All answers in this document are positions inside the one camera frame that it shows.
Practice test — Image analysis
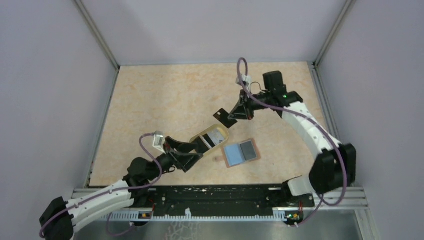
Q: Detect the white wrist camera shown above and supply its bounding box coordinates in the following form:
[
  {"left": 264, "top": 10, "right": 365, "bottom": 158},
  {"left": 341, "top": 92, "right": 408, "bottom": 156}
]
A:
[
  {"left": 152, "top": 131, "right": 165, "bottom": 151},
  {"left": 235, "top": 74, "right": 252, "bottom": 87}
]

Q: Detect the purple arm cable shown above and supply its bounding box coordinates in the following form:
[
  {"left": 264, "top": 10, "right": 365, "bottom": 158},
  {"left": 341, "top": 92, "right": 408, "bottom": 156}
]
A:
[
  {"left": 39, "top": 132, "right": 164, "bottom": 239},
  {"left": 236, "top": 57, "right": 349, "bottom": 228}
]

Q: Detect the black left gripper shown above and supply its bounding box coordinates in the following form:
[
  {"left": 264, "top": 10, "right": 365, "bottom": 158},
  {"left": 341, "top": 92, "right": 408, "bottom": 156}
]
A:
[{"left": 147, "top": 136, "right": 204, "bottom": 181}]

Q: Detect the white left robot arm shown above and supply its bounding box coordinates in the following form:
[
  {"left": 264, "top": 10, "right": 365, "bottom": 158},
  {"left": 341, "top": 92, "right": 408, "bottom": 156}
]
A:
[{"left": 39, "top": 131, "right": 204, "bottom": 240}]

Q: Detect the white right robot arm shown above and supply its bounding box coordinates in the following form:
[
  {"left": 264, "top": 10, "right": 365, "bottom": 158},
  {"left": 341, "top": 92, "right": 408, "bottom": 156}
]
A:
[{"left": 229, "top": 71, "right": 357, "bottom": 206}]

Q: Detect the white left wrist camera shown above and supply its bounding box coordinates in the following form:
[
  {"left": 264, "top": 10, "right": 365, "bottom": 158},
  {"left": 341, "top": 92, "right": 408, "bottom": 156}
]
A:
[{"left": 152, "top": 131, "right": 165, "bottom": 151}]

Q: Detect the beige oval tray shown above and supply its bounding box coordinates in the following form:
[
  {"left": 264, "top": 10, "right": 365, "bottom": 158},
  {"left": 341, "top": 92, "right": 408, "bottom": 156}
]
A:
[{"left": 189, "top": 123, "right": 230, "bottom": 157}]

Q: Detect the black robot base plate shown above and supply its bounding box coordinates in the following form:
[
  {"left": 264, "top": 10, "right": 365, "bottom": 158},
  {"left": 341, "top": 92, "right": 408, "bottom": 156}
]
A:
[{"left": 132, "top": 184, "right": 315, "bottom": 217}]

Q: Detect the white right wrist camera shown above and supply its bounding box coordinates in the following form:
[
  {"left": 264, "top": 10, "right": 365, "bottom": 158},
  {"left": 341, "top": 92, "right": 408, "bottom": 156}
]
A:
[{"left": 235, "top": 74, "right": 252, "bottom": 87}]

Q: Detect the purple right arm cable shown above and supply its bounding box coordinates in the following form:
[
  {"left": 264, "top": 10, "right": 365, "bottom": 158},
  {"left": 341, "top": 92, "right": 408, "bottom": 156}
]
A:
[{"left": 236, "top": 57, "right": 349, "bottom": 228}]

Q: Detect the white slotted cable duct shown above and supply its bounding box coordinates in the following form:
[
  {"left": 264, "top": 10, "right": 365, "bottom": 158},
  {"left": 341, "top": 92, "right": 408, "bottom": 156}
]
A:
[{"left": 97, "top": 208, "right": 288, "bottom": 223}]

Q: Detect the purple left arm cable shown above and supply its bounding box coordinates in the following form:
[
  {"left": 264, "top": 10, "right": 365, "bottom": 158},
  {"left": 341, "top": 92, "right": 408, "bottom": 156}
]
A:
[{"left": 39, "top": 132, "right": 164, "bottom": 239}]

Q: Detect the silver VIP credit card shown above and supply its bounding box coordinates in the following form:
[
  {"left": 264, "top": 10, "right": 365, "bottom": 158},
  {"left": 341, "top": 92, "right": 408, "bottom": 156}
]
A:
[{"left": 207, "top": 129, "right": 225, "bottom": 146}]

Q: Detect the black VIP credit card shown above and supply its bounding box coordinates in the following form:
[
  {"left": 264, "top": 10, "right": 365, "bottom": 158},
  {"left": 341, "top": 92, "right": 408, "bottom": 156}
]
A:
[{"left": 192, "top": 136, "right": 210, "bottom": 154}]

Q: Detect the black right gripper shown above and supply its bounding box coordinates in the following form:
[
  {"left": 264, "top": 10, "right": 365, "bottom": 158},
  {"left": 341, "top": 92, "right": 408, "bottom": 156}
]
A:
[{"left": 227, "top": 88, "right": 272, "bottom": 121}]

